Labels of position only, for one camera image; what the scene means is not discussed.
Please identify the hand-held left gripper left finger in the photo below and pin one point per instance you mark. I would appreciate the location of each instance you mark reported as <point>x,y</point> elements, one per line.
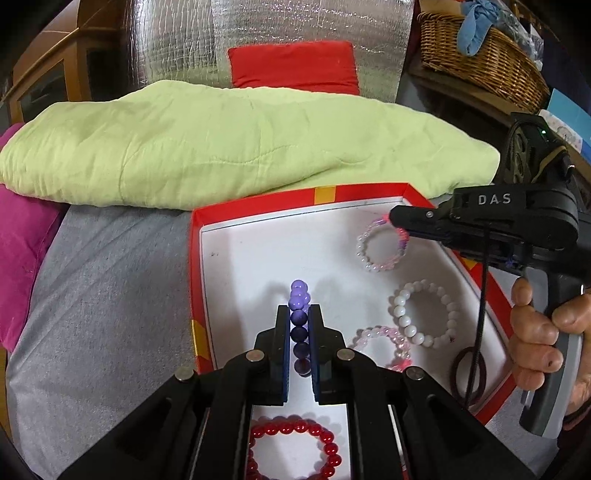
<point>280,355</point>

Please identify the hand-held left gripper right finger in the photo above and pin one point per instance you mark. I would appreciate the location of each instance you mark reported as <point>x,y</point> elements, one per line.
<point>316,355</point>

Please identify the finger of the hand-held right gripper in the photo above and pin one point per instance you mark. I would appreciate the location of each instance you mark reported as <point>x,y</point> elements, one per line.
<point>415,218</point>

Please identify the red box with white inside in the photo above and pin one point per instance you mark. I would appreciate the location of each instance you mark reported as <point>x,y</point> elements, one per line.
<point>258,258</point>

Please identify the person's right hand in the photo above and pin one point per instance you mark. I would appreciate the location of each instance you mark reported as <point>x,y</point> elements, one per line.
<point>531,327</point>

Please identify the light blue box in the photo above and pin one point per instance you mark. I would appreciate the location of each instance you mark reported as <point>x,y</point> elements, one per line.
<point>568,110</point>

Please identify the wicker basket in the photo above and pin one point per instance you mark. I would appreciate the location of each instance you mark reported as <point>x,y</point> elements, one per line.
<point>489,69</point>

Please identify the red cushion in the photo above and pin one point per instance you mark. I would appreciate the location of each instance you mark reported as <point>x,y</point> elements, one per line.
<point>295,64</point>

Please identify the blue cloth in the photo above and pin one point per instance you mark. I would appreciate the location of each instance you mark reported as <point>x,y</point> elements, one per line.
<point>475,27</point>

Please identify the light green blanket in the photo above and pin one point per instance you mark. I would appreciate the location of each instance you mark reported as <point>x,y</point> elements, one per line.
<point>184,147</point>

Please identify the magenta pillow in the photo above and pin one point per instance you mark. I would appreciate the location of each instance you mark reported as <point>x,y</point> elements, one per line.
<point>23,240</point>

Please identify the silver foil insulation sheet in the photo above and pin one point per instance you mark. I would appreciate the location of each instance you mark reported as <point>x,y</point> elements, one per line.
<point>184,41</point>

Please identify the wooden cabinet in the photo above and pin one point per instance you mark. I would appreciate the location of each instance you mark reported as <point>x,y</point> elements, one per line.
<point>51,69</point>

